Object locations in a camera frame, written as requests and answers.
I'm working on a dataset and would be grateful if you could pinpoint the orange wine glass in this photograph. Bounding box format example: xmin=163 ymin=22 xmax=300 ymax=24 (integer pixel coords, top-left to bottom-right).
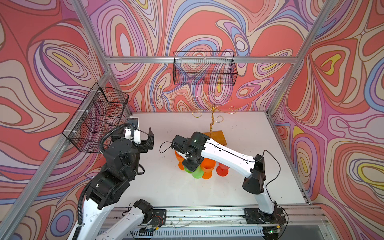
xmin=175 ymin=151 xmax=185 ymax=171
xmin=200 ymin=158 xmax=216 ymax=180

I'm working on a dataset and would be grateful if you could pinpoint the green wine glass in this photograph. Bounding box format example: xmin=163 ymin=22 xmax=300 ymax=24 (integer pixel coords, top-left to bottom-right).
xmin=184 ymin=166 xmax=204 ymax=179

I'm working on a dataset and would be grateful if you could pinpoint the red wine glass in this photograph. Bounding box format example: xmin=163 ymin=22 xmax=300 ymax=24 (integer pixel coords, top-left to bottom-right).
xmin=216 ymin=163 xmax=230 ymax=177

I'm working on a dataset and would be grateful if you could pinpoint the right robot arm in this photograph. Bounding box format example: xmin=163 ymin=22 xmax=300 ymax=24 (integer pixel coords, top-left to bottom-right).
xmin=171 ymin=132 xmax=280 ymax=224

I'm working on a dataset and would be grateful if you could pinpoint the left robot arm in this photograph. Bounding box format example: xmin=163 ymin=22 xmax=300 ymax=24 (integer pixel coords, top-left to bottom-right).
xmin=68 ymin=118 xmax=167 ymax=240

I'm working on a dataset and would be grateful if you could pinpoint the wooden rack base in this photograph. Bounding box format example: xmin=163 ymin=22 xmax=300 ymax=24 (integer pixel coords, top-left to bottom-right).
xmin=204 ymin=131 xmax=227 ymax=146

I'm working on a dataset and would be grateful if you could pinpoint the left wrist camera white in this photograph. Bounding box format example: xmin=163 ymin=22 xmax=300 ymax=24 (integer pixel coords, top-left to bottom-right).
xmin=124 ymin=117 xmax=141 ymax=144

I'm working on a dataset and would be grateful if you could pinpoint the black wire basket left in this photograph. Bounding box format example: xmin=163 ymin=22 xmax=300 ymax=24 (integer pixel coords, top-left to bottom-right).
xmin=63 ymin=83 xmax=129 ymax=153

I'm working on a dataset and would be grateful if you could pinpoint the black wire basket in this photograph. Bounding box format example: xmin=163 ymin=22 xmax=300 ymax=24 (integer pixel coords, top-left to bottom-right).
xmin=173 ymin=50 xmax=238 ymax=86
xmin=63 ymin=83 xmax=129 ymax=153

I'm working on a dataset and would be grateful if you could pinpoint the gold wire glass rack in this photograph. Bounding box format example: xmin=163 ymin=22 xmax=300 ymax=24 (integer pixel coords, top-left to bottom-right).
xmin=192 ymin=90 xmax=238 ymax=138

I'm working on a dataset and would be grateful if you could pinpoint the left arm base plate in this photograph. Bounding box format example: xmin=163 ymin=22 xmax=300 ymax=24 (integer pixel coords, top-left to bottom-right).
xmin=131 ymin=209 xmax=167 ymax=238

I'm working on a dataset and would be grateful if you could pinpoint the aluminium mounting rail front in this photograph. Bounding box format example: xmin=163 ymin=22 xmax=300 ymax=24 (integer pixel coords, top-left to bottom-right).
xmin=80 ymin=205 xmax=328 ymax=239

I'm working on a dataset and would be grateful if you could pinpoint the black wire basket back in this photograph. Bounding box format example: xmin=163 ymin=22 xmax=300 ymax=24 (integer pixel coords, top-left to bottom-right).
xmin=173 ymin=50 xmax=238 ymax=86

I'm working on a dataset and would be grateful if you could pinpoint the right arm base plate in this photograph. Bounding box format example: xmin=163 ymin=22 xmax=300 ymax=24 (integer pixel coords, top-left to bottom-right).
xmin=241 ymin=208 xmax=287 ymax=225

